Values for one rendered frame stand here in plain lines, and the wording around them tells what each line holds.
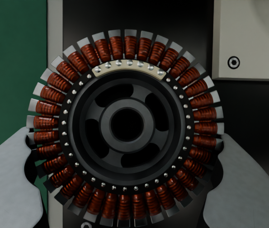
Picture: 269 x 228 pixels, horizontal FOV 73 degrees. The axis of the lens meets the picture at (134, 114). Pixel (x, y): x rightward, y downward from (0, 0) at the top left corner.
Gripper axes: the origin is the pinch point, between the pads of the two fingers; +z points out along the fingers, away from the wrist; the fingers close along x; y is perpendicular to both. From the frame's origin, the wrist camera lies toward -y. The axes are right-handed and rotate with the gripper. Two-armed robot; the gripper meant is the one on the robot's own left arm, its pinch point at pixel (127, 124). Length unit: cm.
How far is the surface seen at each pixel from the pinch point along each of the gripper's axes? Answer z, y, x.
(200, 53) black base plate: 5.3, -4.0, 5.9
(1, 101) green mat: 4.5, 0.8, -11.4
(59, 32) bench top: 7.7, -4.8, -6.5
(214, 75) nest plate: 4.0, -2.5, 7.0
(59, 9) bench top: 8.7, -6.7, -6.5
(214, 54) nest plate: 4.9, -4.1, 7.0
